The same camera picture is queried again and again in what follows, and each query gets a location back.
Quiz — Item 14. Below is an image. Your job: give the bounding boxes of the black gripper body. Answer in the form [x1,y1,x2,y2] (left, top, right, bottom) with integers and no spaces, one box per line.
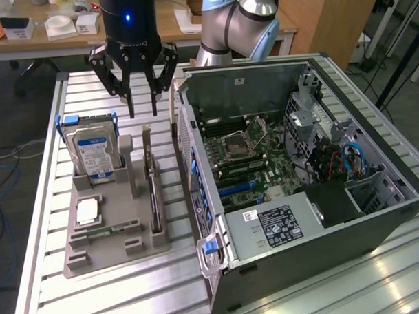
[98,0,164,74]

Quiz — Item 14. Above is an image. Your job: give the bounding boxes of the graphics card with metal bracket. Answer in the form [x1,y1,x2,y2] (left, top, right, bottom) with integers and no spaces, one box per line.
[141,124,164,236]

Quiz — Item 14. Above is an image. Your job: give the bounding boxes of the white booklet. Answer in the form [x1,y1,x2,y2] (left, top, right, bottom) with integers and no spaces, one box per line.
[174,8,203,36]

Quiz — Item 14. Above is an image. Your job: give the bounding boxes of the white cardboard box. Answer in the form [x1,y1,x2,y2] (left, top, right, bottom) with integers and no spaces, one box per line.
[74,12,102,36]

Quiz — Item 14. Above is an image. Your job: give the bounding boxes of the wooden desk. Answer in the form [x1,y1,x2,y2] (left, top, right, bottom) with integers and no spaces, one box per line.
[0,0,300,74]

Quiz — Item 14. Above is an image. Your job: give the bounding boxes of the white boxes on desk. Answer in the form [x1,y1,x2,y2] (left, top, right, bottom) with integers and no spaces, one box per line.
[44,15,78,42]

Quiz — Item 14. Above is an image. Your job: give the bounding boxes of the brown cardboard box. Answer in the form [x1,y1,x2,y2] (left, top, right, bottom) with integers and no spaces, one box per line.
[186,0,206,17]

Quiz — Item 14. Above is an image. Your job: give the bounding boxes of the black chair base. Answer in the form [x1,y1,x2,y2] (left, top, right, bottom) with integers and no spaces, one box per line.
[9,57,62,99]

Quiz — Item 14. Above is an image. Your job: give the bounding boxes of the hard disk in blue caddy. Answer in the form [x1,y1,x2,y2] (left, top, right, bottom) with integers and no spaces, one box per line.
[54,111,124,187]

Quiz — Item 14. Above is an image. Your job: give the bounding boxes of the white box with black lid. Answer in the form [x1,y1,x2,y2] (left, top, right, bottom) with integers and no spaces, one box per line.
[0,17,36,41]

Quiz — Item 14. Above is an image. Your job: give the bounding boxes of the CPU socket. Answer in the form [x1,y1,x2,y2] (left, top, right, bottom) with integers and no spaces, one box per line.
[222,132,253,157]

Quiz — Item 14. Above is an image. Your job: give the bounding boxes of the metal socket cover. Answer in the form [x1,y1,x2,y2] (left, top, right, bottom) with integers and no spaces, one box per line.
[244,115,270,151]

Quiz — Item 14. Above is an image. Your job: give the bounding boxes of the gray plastic parts rack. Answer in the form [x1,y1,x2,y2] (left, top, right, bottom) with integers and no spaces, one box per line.
[58,123,173,279]

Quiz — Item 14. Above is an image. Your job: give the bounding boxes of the green motherboard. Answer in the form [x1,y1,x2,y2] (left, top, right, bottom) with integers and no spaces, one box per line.
[193,102,301,213]

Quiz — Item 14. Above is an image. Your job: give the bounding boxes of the perforated metal drive cage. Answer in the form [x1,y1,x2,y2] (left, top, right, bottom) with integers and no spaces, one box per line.
[281,89,334,162]

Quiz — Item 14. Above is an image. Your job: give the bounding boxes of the silver CPU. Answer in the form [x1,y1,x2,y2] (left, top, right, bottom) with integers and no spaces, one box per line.
[76,198,102,225]

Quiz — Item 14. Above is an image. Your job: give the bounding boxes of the green RAM stick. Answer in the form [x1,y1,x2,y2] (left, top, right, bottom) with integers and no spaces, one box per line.
[71,220,139,238]

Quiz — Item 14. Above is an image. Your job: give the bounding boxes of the wooden cabinet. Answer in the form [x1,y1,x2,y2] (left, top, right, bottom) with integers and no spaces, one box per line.
[278,0,386,72]

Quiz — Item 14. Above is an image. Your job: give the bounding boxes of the gray power supply unit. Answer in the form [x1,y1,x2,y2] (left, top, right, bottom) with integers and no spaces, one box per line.
[224,190,326,262]

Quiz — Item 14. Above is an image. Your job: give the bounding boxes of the black plastic shroud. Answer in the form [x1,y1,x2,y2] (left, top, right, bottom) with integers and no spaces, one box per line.
[305,178,366,229]

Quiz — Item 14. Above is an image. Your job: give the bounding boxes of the black stand pole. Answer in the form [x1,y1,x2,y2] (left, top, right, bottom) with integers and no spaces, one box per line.
[371,0,419,109]

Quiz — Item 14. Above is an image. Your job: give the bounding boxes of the gray metal disk bay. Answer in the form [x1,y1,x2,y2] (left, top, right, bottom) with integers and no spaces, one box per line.
[343,170,405,215]

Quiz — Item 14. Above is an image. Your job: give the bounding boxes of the black open PC case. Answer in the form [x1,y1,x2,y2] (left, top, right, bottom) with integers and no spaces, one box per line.
[167,49,419,314]

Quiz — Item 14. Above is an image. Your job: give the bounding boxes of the blue floor cable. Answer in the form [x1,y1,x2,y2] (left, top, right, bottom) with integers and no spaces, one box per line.
[0,146,22,293]

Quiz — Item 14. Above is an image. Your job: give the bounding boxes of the blue wire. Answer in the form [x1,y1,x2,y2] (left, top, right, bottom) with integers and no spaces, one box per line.
[342,140,372,180]

